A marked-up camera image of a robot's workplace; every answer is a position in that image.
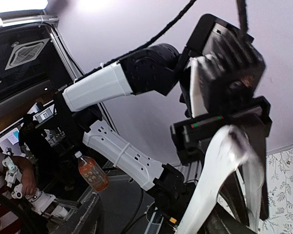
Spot orange drink bottle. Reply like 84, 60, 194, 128
75, 151, 109, 192

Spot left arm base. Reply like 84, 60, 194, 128
146, 164, 196, 222

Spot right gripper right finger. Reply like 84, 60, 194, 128
202, 203, 255, 234

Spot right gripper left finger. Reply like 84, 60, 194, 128
65, 194, 104, 234

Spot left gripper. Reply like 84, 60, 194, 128
170, 96, 272, 226

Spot floral tablecloth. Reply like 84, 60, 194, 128
258, 148, 293, 234

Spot person in striped shirt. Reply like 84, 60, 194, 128
0, 150, 37, 234

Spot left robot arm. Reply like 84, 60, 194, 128
54, 0, 272, 234

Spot metal tongs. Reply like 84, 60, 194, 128
176, 125, 258, 234

